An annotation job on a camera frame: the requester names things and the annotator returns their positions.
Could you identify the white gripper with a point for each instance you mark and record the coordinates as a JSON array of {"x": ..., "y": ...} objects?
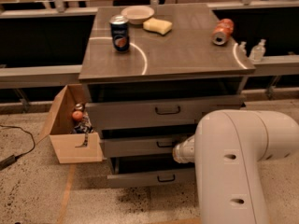
[{"x": 179, "y": 151}]

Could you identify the grey bottom drawer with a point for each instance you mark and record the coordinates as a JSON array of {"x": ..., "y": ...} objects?
[{"x": 151, "y": 170}]

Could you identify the grey drawer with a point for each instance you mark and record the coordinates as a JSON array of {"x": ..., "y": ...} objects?
[
  {"x": 151, "y": 170},
  {"x": 155, "y": 113},
  {"x": 141, "y": 146}
]

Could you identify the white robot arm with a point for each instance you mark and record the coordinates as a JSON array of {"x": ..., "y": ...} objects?
[{"x": 226, "y": 148}]

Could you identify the grey middle drawer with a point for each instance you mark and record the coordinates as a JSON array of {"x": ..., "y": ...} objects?
[{"x": 141, "y": 146}]

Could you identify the grey top drawer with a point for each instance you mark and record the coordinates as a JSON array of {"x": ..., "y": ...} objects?
[{"x": 155, "y": 113}]

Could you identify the grey drawer cabinet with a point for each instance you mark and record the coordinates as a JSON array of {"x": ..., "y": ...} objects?
[{"x": 187, "y": 48}]

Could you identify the red apple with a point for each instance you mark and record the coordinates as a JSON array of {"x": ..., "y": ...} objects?
[{"x": 77, "y": 115}]

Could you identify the can in cardboard box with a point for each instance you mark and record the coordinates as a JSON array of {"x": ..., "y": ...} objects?
[{"x": 79, "y": 107}]

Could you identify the clear sanitizer bottle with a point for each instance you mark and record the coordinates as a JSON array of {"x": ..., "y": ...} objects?
[{"x": 258, "y": 51}]

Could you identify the cardboard box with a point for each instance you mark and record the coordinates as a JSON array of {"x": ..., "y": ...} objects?
[{"x": 59, "y": 125}]

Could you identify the yellow sponge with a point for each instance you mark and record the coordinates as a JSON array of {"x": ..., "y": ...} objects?
[{"x": 157, "y": 26}]

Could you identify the orange soda can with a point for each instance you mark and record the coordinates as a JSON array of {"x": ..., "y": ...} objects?
[{"x": 222, "y": 31}]

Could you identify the blue pepsi can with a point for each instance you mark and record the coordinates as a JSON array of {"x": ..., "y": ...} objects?
[{"x": 120, "y": 33}]

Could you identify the white bowl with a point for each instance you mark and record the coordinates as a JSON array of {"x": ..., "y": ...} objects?
[{"x": 137, "y": 14}]

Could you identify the grey metal rail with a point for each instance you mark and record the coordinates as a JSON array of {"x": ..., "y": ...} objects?
[{"x": 53, "y": 76}]

